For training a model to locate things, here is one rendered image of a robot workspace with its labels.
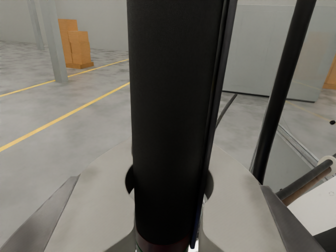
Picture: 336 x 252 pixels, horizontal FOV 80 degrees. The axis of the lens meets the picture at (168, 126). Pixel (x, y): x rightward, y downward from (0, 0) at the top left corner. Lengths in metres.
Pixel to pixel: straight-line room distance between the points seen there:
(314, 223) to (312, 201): 0.05
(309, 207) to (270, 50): 5.19
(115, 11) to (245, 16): 9.69
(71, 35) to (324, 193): 8.18
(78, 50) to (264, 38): 6.00
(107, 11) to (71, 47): 6.22
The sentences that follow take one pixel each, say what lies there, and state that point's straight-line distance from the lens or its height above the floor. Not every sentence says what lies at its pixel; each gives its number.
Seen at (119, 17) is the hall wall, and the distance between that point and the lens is 13.83.
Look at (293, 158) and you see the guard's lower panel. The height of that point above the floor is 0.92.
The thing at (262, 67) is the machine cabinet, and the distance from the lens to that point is 5.65.
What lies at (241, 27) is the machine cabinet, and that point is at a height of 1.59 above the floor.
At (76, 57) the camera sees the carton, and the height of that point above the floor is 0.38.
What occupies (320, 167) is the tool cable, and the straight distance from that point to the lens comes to 0.36.
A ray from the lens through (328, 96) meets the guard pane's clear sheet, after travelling 1.17.
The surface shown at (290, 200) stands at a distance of 0.30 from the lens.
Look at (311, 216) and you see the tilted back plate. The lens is 0.54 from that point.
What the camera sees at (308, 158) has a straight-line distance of 1.22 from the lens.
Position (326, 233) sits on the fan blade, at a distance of 0.31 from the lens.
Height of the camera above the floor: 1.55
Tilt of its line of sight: 26 degrees down
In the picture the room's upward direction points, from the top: 3 degrees clockwise
